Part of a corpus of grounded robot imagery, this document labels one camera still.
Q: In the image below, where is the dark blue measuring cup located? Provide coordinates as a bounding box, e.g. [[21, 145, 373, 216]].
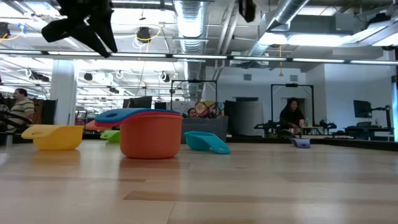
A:
[[289, 138, 312, 149]]

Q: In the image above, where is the silver ventilation duct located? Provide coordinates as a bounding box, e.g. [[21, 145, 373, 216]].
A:
[[172, 0, 208, 102], [214, 0, 312, 68]]

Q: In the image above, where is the green measuring cup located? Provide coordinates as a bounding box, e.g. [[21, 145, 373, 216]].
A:
[[99, 129, 121, 144]]

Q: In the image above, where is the white column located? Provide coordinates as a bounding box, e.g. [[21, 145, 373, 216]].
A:
[[49, 58, 78, 126]]

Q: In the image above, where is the colourful painting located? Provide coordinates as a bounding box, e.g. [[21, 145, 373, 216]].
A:
[[195, 101, 225, 119]]

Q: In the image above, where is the light blue measuring cup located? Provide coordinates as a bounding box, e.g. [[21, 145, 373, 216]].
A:
[[183, 131, 231, 156]]

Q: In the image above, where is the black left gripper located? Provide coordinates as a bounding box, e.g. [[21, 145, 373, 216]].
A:
[[41, 0, 119, 58]]

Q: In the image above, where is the red measuring cup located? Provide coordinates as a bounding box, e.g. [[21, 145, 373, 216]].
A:
[[95, 111, 183, 128]]

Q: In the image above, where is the yellow measuring cup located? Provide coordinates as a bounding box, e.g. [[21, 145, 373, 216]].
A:
[[21, 124, 85, 151]]

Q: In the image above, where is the orange measuring cup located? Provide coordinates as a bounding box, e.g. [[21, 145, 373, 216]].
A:
[[85, 113, 184, 160]]

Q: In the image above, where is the black ceiling lamp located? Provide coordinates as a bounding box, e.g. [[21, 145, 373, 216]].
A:
[[136, 27, 152, 44]]

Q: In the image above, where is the black monitor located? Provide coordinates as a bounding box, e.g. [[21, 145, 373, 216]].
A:
[[353, 100, 373, 119]]

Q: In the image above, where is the long light strip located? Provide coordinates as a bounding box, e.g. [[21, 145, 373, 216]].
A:
[[0, 49, 398, 66]]

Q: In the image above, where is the black rig frame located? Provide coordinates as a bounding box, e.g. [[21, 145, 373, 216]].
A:
[[170, 79, 218, 110], [270, 83, 315, 127]]

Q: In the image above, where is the grey cabinet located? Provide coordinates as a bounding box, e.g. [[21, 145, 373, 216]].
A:
[[224, 97, 265, 137]]

